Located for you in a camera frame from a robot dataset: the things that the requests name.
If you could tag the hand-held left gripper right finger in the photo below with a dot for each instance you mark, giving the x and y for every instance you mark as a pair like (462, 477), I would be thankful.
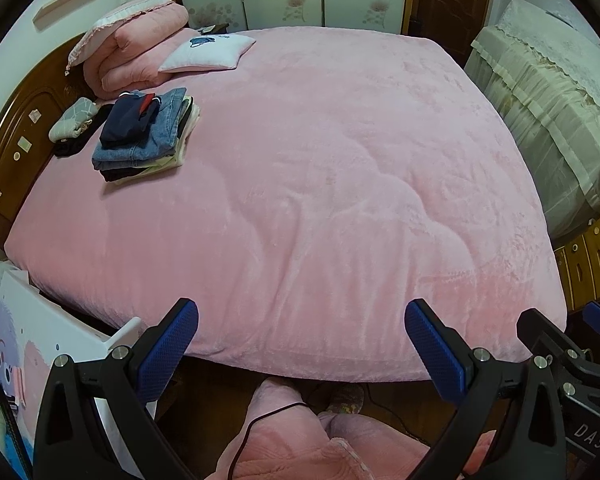
(432, 355)

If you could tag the grey patterned folded garment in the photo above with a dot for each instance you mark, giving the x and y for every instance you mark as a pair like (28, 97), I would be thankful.
(72, 117)

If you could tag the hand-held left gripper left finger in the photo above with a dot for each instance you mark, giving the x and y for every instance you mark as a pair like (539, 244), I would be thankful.
(170, 350)

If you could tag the wooden crate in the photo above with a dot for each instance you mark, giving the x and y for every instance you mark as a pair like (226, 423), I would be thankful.
(590, 265)

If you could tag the person's pink fleece pants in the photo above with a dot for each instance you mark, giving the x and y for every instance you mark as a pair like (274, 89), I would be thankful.
(290, 435)

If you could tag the folded blue jeans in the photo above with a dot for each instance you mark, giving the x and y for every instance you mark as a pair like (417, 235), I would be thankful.
(167, 120)

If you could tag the grey slipper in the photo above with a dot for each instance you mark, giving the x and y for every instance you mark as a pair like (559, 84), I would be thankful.
(347, 400)

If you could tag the dark nightstand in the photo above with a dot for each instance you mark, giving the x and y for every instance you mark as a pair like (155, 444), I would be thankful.
(215, 29)

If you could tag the brown wooden door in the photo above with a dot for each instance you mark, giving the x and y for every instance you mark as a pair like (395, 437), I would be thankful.
(450, 5)

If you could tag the white printed pillow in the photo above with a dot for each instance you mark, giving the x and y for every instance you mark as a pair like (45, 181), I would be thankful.
(205, 52)

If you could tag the pink wall shelf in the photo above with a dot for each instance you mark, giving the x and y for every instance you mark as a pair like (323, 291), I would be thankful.
(65, 2)

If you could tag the dark folded garment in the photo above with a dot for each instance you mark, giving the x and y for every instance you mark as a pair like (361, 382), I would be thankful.
(122, 175)

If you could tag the folded pink quilt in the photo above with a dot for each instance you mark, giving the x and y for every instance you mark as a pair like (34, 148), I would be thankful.
(130, 55)

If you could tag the black folded garment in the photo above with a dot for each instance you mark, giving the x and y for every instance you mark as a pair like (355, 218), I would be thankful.
(70, 149)

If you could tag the wooden headboard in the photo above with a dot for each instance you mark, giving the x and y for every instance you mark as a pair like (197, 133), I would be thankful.
(10, 170)

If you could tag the navy and red varsity jacket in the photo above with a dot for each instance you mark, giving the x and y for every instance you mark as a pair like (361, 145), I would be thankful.
(127, 120)

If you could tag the pink fleece bed blanket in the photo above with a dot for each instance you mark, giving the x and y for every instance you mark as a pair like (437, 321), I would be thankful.
(330, 185)

